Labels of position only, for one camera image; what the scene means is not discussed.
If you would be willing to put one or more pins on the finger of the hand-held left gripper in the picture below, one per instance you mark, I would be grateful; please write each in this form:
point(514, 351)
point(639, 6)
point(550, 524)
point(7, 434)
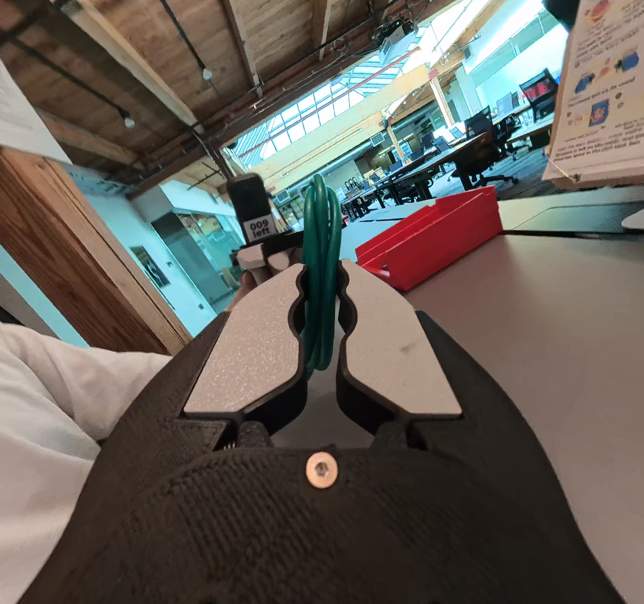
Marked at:
point(257, 262)

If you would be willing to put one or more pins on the ceiling projector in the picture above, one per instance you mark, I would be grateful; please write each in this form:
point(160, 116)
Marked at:
point(396, 34)

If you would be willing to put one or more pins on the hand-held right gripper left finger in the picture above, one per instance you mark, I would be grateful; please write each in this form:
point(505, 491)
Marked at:
point(247, 362)

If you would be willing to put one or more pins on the wooden pillar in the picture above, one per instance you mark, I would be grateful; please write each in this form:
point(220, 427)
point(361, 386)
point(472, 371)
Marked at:
point(81, 252)

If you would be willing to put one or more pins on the instruction sheet board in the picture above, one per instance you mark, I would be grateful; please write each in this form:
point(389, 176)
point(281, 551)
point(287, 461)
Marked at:
point(604, 70)

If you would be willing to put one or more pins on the black office chair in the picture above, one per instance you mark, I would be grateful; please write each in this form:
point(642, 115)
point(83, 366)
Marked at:
point(478, 156)

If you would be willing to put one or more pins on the red plastic bin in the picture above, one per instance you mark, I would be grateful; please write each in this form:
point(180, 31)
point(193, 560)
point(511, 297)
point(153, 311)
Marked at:
point(433, 237)

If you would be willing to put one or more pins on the person's left hand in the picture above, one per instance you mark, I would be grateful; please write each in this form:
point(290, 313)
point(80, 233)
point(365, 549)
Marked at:
point(245, 290)

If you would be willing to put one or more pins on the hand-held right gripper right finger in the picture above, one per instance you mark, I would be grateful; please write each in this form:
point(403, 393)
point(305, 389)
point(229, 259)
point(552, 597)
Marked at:
point(397, 362)

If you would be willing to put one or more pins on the white stand base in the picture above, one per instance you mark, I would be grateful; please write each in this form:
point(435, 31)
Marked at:
point(635, 219)

